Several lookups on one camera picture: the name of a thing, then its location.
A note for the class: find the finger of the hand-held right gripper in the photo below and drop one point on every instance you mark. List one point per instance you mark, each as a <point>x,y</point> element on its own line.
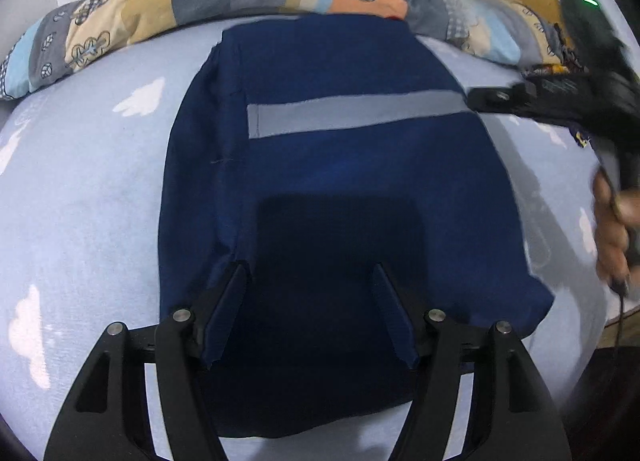
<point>492,98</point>

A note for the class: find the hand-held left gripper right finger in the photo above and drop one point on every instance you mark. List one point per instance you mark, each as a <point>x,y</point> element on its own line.
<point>395,313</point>

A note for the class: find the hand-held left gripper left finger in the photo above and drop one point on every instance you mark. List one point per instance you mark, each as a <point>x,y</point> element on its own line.
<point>222,318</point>

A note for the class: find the navy blue work jacket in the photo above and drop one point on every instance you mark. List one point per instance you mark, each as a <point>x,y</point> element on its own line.
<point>340,161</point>

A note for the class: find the person's right hand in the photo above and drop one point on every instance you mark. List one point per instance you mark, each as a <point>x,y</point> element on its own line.
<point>607,236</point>

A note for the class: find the colourful printed cloth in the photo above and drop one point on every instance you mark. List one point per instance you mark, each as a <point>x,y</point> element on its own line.
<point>555,70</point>

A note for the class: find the light blue cloud-print bed sheet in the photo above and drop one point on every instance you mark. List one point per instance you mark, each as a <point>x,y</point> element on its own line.
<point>85,191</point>

